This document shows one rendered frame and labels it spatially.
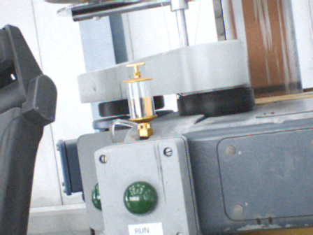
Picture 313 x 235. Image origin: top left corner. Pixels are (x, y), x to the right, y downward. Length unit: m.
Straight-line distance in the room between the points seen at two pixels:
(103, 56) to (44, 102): 4.77
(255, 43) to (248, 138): 0.50
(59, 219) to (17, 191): 5.65
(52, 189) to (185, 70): 5.77
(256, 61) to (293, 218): 0.52
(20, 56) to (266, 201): 0.43
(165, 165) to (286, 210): 0.12
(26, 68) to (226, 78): 0.30
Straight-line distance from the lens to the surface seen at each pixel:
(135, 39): 5.94
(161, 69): 0.71
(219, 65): 0.65
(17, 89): 0.81
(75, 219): 6.32
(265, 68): 1.02
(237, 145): 0.54
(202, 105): 0.65
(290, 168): 0.54
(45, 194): 6.44
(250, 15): 1.03
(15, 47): 0.83
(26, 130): 0.79
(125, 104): 1.00
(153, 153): 0.50
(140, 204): 0.49
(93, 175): 0.99
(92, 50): 5.60
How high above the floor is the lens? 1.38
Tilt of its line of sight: 3 degrees down
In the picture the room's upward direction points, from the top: 8 degrees counter-clockwise
